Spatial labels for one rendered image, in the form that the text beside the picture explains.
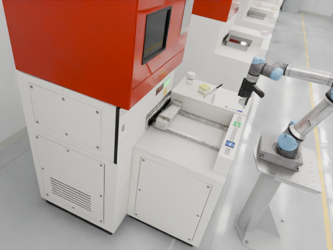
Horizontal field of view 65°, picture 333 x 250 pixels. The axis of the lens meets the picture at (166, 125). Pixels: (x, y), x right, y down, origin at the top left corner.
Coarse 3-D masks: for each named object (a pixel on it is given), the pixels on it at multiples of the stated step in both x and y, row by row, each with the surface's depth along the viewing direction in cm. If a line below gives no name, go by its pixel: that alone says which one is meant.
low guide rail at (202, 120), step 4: (180, 112) 211; (184, 112) 211; (184, 116) 211; (188, 116) 210; (192, 116) 208; (196, 116) 209; (196, 120) 209; (200, 120) 207; (204, 120) 206; (208, 124) 206; (212, 124) 205; (216, 124) 204; (220, 128) 204; (224, 128) 203
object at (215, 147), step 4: (168, 128) 190; (168, 132) 191; (172, 132) 190; (176, 132) 188; (180, 132) 188; (180, 136) 189; (184, 136) 187; (188, 136) 186; (192, 136) 186; (192, 140) 186; (196, 140) 185; (200, 140) 184; (200, 144) 185; (204, 144) 184; (208, 144) 182; (212, 144) 182; (212, 148) 183; (216, 148) 182
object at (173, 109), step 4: (172, 104) 212; (168, 108) 207; (172, 108) 208; (176, 108) 208; (180, 108) 212; (168, 112) 202; (172, 112) 203; (176, 112) 204; (172, 116) 198; (156, 124) 187; (168, 124) 192; (160, 128) 188; (164, 128) 186
